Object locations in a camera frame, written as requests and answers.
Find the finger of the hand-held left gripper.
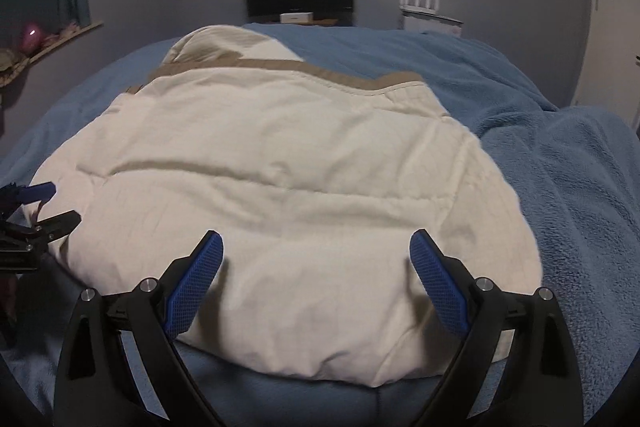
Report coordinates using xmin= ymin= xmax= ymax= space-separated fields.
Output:
xmin=29 ymin=210 xmax=82 ymax=242
xmin=0 ymin=181 xmax=57 ymax=208

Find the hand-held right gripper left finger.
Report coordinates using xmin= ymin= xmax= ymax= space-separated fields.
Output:
xmin=53 ymin=230 xmax=224 ymax=427

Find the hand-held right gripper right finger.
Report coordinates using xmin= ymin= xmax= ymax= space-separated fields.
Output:
xmin=409 ymin=229 xmax=583 ymax=427

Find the cream padded jacket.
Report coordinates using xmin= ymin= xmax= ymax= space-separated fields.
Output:
xmin=31 ymin=24 xmax=546 ymax=389

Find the blue fleece blanket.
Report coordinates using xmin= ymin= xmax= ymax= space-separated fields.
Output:
xmin=0 ymin=23 xmax=640 ymax=427

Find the pink glowing lamp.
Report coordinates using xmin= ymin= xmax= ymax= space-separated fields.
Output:
xmin=20 ymin=23 xmax=44 ymax=56

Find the colourful trinket pile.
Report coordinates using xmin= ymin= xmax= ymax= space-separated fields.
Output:
xmin=0 ymin=21 xmax=82 ymax=80

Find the white box under router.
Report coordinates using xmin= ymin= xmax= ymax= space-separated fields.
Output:
xmin=401 ymin=9 xmax=464 ymax=38

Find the wooden television stand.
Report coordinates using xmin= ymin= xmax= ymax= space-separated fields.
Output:
xmin=272 ymin=19 xmax=353 ymax=28

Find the white door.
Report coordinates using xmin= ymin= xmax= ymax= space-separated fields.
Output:
xmin=571 ymin=0 xmax=640 ymax=132

